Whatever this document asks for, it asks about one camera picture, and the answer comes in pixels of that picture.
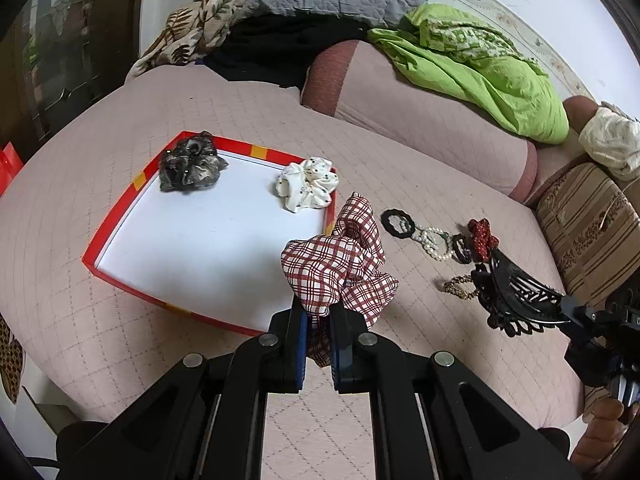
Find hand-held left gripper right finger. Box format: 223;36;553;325
330;306;581;480

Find person's right hand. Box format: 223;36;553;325
570;397;628;472

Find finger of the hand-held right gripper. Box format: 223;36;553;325
560;294;608;333
564;335;608;387

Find red polka dot bow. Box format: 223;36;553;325
467;218;501;264

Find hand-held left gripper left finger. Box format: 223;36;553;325
61;305;309;480

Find white bead bracelet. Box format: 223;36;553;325
411;226;455;263

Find beige leaf print cloth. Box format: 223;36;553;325
125;0;256;81

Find black ring hair tie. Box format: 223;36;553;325
381;208;414;239

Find black cloth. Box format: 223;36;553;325
204;12;371;88

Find gold beaded bracelet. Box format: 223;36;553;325
442;274;478;302

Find red plaid scrunchie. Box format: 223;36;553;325
281;192;399;367

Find wooden glass door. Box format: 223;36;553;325
0;0;148;161

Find cream cloth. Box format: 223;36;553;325
579;102;640;181

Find brown striped cushion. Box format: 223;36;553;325
536;162;640;311

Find green blanket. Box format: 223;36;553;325
367;3;571;146

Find dark grey scrunchie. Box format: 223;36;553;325
159;131;228;195

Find small black hair tie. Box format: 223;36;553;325
451;232;474;264

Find brown patterned cloth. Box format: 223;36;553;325
0;312;26;406

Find pink bolster pillow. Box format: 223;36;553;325
530;95;603;206
300;39;538;198

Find black hair claw clip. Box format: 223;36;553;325
470;252;571;338

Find white dotted scrunchie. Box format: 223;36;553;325
274;156;339;212

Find red box lid tray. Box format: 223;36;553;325
81;131;337;337

